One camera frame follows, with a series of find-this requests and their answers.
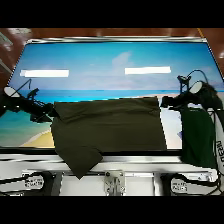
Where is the silver frame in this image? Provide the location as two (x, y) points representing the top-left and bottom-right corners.
(0, 35), (224, 197)

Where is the black cable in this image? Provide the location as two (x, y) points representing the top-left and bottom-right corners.
(15, 78), (33, 93)
(186, 68), (210, 85)

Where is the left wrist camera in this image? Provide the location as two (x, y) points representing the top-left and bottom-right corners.
(27, 87), (40, 100)

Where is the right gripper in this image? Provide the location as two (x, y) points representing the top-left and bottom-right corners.
(160, 95), (183, 110)

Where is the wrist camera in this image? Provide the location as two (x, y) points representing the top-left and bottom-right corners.
(176, 74), (193, 95)
(27, 87), (40, 100)

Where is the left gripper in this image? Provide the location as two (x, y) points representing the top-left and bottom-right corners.
(30, 102), (56, 123)

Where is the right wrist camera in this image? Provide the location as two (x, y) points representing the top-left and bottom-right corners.
(176, 74), (193, 95)

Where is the dark olive T-shirt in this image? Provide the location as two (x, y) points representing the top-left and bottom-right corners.
(49, 96), (168, 180)

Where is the dark green garment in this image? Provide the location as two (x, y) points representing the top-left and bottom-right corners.
(179, 105), (218, 170)

